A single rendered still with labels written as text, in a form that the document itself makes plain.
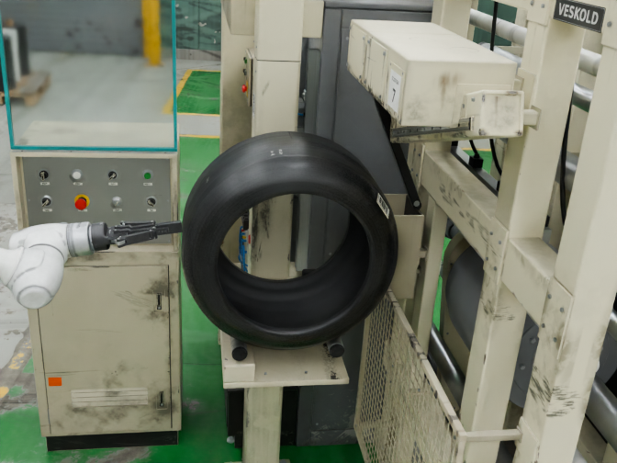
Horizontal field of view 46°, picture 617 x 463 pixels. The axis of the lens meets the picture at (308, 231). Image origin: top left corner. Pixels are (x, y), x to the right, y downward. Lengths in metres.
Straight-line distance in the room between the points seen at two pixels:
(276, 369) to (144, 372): 0.87
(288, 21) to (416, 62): 0.65
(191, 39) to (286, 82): 8.95
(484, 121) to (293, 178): 0.53
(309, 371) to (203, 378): 1.41
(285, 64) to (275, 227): 0.51
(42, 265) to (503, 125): 1.13
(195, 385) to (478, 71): 2.31
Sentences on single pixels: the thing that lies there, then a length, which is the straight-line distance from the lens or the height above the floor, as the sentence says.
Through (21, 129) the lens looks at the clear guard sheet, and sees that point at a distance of 2.60.
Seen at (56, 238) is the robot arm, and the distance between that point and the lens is 1.98.
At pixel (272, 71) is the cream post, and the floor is 1.63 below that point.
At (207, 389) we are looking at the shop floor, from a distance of 3.46.
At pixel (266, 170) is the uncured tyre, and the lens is 1.83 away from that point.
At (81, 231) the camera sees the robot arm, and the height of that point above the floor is 1.25.
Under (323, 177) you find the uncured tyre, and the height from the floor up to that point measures 1.44.
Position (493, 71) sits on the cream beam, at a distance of 1.63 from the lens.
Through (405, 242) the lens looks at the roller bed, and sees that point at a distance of 2.32.
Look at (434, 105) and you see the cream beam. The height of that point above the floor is 1.69.
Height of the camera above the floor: 2.04
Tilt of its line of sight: 24 degrees down
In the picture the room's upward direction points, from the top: 4 degrees clockwise
